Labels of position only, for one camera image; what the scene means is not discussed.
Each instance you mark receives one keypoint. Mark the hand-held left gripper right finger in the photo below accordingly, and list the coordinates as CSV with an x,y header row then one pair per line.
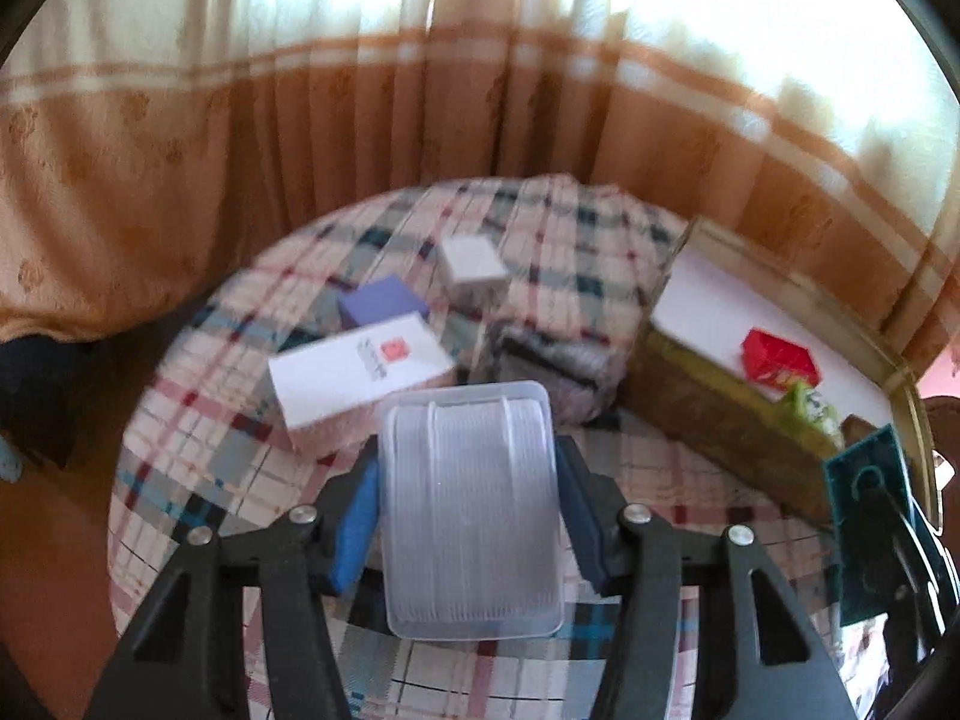
x,y
585,517

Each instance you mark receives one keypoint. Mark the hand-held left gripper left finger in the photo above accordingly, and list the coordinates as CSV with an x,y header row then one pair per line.
x,y
352,525

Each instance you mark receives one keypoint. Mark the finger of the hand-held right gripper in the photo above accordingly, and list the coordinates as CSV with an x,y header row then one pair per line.
x,y
911,555

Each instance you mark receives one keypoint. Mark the teal toy brick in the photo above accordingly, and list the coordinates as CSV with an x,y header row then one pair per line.
x,y
851,547

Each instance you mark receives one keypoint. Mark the clear plastic box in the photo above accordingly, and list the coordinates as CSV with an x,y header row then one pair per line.
x,y
469,510

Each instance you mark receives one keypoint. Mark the wooden tray box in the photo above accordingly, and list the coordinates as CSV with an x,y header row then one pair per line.
x,y
712,405

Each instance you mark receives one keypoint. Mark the green packet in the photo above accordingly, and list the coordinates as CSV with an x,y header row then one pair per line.
x,y
810,405

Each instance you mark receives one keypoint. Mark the red packet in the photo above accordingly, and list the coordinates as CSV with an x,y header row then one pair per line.
x,y
776,356

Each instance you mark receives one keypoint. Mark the white box with red mark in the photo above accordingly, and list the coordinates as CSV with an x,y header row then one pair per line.
x,y
352,375

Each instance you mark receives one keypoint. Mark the dark patterned pouch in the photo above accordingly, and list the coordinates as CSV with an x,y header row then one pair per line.
x,y
555,360

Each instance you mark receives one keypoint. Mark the purple box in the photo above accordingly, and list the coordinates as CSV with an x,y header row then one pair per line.
x,y
379,304

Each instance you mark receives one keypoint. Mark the white paper sheet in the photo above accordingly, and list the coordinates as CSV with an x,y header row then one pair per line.
x,y
705,315

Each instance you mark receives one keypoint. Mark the small white box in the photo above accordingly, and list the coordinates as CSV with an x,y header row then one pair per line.
x,y
469,262

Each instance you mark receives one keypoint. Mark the orange and cream curtain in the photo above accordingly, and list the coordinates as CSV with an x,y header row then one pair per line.
x,y
225,150

